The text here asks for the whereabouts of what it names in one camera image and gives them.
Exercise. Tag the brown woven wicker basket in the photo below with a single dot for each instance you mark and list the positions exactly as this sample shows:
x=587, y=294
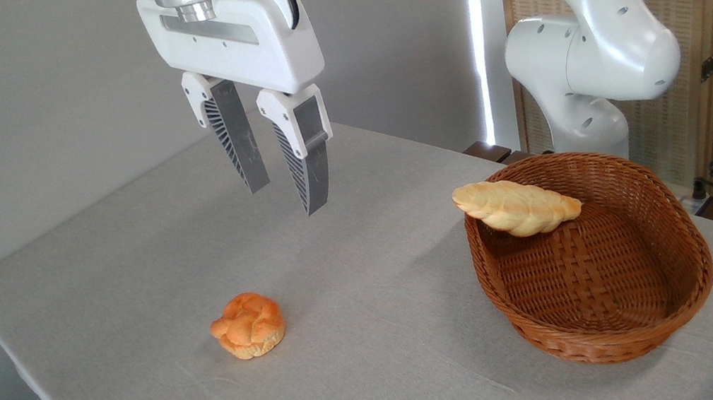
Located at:
x=602, y=304

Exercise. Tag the long pale braided bread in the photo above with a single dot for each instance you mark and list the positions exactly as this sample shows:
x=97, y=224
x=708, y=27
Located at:
x=515, y=205

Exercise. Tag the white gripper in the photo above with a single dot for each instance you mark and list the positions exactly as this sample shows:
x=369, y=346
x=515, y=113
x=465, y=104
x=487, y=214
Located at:
x=247, y=53

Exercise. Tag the grey tablecloth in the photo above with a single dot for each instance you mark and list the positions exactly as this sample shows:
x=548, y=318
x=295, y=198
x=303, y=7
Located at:
x=269, y=278

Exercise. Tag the round orange braided bread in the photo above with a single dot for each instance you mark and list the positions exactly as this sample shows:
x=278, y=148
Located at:
x=249, y=326

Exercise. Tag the dark brown wooden furniture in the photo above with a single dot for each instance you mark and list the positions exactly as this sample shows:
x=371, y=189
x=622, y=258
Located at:
x=488, y=151

